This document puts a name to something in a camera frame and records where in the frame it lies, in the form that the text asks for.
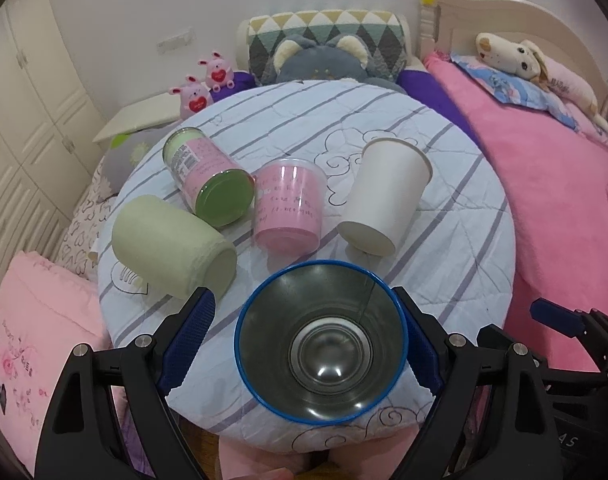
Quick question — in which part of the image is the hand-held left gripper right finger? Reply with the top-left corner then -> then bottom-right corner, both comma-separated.
391,286 -> 566,480

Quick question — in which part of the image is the cream bed headboard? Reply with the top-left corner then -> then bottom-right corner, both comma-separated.
416,0 -> 608,157

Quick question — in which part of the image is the striped white tablecloth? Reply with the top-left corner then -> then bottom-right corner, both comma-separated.
97,79 -> 518,456

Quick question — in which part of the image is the white wall socket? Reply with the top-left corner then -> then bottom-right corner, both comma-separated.
157,29 -> 195,54

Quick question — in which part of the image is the white bedside board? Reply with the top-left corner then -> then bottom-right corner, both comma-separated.
92,92 -> 185,144

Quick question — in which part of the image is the pink pillow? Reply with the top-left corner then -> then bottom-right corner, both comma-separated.
538,52 -> 608,142

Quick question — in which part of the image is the grey flowered cushion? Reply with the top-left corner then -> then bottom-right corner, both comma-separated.
96,127 -> 173,197

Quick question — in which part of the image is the blue printed pillow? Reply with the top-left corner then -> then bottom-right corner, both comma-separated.
451,54 -> 578,134

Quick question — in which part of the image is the pink-labelled can with green lid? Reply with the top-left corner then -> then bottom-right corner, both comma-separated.
163,128 -> 257,228

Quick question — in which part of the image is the pink bunny plush toy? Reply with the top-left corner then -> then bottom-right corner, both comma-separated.
168,74 -> 211,120
198,51 -> 237,92

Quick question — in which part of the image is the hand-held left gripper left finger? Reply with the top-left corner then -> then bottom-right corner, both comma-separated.
34,286 -> 217,480

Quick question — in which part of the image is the cream dog plush toy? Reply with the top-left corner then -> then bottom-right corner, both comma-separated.
475,32 -> 553,94

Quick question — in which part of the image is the heart printed cloth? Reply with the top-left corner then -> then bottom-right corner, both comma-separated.
53,179 -> 120,282

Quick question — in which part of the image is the pink plastic cup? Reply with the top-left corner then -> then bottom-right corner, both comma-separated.
253,158 -> 329,254

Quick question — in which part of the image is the blue-rimmed steel cup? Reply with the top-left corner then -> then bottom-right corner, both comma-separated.
235,259 -> 411,427

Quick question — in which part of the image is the white paper cup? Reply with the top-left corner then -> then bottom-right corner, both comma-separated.
337,137 -> 432,257

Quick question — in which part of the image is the pink embroidered quilt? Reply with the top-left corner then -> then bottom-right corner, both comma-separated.
0,252 -> 135,477

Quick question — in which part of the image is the diamond patterned pillow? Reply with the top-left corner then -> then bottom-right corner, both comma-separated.
247,9 -> 413,86

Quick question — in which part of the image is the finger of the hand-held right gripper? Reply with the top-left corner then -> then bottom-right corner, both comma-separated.
530,298 -> 608,375

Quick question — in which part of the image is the grey plush toy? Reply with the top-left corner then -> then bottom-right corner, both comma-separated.
273,35 -> 409,95

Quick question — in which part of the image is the purple cloth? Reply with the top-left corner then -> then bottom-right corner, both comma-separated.
396,67 -> 481,147
211,70 -> 257,104

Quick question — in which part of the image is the pale green cup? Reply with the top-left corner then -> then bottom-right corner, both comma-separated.
112,195 -> 239,297

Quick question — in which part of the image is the pink fleece blanket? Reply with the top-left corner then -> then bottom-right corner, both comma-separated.
421,52 -> 608,377

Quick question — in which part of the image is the cream wardrobe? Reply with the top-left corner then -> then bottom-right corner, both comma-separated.
0,0 -> 107,292

